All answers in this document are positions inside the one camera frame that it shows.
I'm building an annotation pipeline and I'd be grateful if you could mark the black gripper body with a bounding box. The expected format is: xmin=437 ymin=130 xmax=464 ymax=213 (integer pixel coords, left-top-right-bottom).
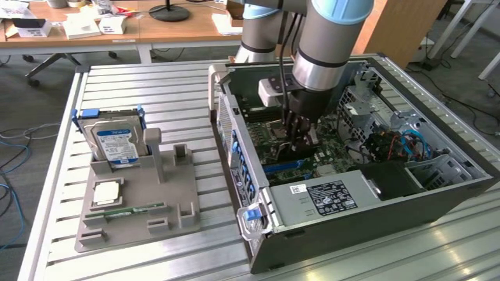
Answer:
xmin=285 ymin=88 xmax=333 ymax=121

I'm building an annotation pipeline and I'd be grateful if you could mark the graphics card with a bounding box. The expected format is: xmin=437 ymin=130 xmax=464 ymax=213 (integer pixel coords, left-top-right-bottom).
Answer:
xmin=271 ymin=142 xmax=317 ymax=163

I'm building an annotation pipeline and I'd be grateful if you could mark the CPU socket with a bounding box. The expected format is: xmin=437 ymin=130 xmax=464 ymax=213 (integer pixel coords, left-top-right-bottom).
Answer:
xmin=261 ymin=119 xmax=289 ymax=142

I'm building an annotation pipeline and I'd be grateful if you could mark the green motherboard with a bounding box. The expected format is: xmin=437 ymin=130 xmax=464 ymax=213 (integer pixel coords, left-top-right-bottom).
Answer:
xmin=233 ymin=96 xmax=356 ymax=187

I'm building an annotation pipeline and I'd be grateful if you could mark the long blue expansion slot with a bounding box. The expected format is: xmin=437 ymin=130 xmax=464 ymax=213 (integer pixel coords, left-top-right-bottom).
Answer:
xmin=263 ymin=160 xmax=307 ymax=174

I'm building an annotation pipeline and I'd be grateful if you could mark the perforated silver drive cage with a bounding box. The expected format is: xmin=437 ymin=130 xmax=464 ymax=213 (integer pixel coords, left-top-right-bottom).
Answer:
xmin=335 ymin=84 xmax=395 ymax=141

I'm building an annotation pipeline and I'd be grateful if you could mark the grey power supply unit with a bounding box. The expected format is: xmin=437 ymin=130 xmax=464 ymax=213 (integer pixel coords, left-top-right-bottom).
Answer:
xmin=269 ymin=170 xmax=383 ymax=228

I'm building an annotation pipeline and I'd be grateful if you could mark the stack of white papers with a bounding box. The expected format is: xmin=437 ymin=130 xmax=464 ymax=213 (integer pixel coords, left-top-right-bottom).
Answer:
xmin=212 ymin=13 xmax=244 ymax=36

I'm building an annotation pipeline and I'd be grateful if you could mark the open black PC case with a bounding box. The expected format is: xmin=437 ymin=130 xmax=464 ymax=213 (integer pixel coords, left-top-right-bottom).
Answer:
xmin=208 ymin=52 xmax=500 ymax=275

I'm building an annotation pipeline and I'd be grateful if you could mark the silver disk bay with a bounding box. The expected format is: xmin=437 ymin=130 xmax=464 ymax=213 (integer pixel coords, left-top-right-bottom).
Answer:
xmin=404 ymin=155 xmax=473 ymax=191

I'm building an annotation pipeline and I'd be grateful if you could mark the wooden desk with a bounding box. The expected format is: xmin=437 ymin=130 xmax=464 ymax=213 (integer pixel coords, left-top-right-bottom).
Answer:
xmin=0 ymin=0 xmax=355 ymax=56

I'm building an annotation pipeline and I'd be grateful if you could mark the grey parts rack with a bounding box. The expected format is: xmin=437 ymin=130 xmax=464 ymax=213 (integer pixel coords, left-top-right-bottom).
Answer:
xmin=73 ymin=127 xmax=204 ymax=254

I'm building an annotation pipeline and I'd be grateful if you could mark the black lamp base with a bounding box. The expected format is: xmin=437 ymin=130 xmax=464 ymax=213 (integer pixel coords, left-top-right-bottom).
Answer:
xmin=148 ymin=0 xmax=192 ymax=23

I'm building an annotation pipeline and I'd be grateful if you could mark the green RAM stick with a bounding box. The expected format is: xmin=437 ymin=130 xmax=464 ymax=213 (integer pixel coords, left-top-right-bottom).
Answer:
xmin=84 ymin=204 xmax=165 ymax=219

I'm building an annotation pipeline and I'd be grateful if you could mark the silver CPU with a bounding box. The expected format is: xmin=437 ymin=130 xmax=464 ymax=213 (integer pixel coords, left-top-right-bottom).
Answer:
xmin=92 ymin=181 xmax=121 ymax=205

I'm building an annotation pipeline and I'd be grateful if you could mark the small white printed box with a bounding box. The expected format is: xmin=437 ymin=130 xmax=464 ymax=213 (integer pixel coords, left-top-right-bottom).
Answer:
xmin=97 ymin=16 xmax=128 ymax=35

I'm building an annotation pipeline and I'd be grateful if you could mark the flat white box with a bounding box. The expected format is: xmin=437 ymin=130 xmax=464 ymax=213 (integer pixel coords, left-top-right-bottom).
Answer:
xmin=61 ymin=19 xmax=103 ymax=40

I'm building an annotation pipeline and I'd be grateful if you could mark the office chair base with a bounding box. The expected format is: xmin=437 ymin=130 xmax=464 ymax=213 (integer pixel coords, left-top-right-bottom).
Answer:
xmin=21 ymin=52 xmax=84 ymax=87

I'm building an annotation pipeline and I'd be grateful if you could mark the white box with black lid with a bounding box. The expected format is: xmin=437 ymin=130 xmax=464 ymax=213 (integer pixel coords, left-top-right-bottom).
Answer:
xmin=16 ymin=18 xmax=53 ymax=38

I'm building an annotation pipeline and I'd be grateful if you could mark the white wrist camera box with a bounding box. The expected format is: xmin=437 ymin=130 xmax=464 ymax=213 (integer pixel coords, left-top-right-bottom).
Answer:
xmin=257 ymin=76 xmax=297 ymax=108

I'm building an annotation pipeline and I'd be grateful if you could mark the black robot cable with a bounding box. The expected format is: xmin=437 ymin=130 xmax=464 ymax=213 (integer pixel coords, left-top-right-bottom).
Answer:
xmin=277 ymin=11 xmax=307 ymax=121

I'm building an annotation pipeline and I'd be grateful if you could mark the red wire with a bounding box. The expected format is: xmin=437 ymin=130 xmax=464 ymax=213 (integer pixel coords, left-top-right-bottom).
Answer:
xmin=387 ymin=133 xmax=408 ymax=161

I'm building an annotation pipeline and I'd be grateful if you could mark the blue wire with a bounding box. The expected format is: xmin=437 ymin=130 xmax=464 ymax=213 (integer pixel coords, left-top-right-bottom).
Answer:
xmin=401 ymin=128 xmax=433 ymax=161

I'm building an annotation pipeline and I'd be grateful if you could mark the black floor cable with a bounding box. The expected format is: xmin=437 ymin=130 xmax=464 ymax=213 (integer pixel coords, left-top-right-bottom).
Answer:
xmin=424 ymin=32 xmax=500 ymax=136

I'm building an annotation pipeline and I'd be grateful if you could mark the hard disk with blue bracket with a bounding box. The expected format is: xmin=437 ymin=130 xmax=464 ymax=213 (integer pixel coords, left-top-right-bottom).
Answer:
xmin=69 ymin=104 xmax=152 ymax=170

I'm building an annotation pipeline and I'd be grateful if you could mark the white table frame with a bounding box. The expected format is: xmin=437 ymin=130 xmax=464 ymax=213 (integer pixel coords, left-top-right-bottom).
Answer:
xmin=428 ymin=0 xmax=500 ymax=80

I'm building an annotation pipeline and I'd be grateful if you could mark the grey floor cable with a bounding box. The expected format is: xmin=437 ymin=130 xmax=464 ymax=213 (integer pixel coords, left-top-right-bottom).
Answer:
xmin=0 ymin=122 xmax=61 ymax=141

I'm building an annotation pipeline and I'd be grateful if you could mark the blue floor cable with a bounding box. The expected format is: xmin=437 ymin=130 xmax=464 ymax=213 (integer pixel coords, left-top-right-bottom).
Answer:
xmin=0 ymin=139 xmax=31 ymax=252

